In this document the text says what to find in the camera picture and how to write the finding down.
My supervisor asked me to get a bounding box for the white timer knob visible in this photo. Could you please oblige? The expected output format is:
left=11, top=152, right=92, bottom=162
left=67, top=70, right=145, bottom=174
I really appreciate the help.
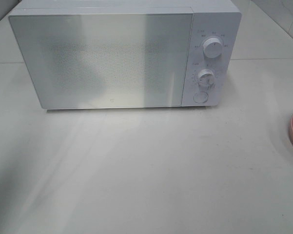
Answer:
left=196, top=69, right=215, bottom=87

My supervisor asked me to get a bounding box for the white microwave oven body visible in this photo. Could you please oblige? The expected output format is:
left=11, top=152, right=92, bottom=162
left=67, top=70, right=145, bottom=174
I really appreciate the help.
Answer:
left=8, top=0, right=242, bottom=107

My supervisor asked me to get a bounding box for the upper white power knob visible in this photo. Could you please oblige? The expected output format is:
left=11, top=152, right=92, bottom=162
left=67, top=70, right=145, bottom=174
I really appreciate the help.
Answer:
left=201, top=36, right=224, bottom=59

